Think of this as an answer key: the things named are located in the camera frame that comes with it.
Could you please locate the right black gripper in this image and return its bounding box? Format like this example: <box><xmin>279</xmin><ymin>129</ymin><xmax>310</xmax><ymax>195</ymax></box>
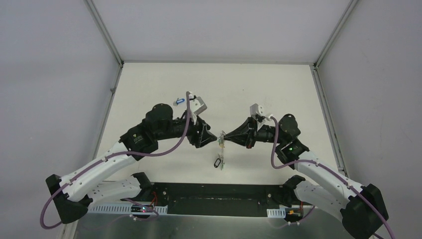
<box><xmin>223</xmin><ymin>116</ymin><xmax>285</xmax><ymax>149</ymax></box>

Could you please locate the black tag key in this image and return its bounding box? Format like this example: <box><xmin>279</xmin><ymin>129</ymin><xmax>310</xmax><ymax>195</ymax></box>
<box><xmin>213</xmin><ymin>158</ymin><xmax>222</xmax><ymax>168</ymax></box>

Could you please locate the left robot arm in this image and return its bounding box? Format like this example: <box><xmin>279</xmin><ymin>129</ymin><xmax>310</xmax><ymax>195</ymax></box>
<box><xmin>40</xmin><ymin>99</ymin><xmax>217</xmax><ymax>229</ymax></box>

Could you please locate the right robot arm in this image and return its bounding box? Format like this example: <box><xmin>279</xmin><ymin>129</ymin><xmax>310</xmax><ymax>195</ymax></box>
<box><xmin>224</xmin><ymin>114</ymin><xmax>396</xmax><ymax>239</ymax></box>

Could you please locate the blue tag key left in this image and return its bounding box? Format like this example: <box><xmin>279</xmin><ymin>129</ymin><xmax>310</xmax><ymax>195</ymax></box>
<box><xmin>173</xmin><ymin>98</ymin><xmax>185</xmax><ymax>106</ymax></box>

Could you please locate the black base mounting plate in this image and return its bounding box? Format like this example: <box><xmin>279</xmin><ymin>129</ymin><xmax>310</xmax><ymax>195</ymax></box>
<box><xmin>132</xmin><ymin>183</ymin><xmax>301</xmax><ymax>217</ymax></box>

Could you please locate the right controller board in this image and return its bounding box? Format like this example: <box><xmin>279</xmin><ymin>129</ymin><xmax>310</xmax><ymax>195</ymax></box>
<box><xmin>285</xmin><ymin>209</ymin><xmax>304</xmax><ymax>221</ymax></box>

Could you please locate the controller board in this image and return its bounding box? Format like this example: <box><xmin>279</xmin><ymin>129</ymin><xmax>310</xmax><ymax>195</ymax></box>
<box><xmin>285</xmin><ymin>209</ymin><xmax>304</xmax><ymax>221</ymax></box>
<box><xmin>131</xmin><ymin>205</ymin><xmax>153</xmax><ymax>213</ymax></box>

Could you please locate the left controller board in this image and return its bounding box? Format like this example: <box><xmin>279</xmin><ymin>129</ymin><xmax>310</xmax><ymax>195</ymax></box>
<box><xmin>131</xmin><ymin>205</ymin><xmax>153</xmax><ymax>213</ymax></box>

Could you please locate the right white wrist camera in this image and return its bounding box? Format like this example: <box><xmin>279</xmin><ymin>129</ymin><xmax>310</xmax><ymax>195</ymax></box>
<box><xmin>249</xmin><ymin>104</ymin><xmax>273</xmax><ymax>127</ymax></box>

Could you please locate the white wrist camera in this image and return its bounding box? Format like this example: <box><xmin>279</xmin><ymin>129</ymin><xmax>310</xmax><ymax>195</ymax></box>
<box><xmin>190</xmin><ymin>96</ymin><xmax>208</xmax><ymax>116</ymax></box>
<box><xmin>249</xmin><ymin>104</ymin><xmax>273</xmax><ymax>127</ymax></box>

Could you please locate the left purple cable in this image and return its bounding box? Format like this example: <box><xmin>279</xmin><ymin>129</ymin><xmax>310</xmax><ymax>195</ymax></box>
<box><xmin>39</xmin><ymin>91</ymin><xmax>195</xmax><ymax>230</ymax></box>

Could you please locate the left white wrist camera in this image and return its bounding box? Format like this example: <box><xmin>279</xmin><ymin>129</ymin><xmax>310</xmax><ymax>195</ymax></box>
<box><xmin>190</xmin><ymin>96</ymin><xmax>208</xmax><ymax>116</ymax></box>

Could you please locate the aluminium frame rail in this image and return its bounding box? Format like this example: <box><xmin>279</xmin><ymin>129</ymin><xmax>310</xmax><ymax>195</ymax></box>
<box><xmin>75</xmin><ymin>199</ymin><xmax>351</xmax><ymax>239</ymax></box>

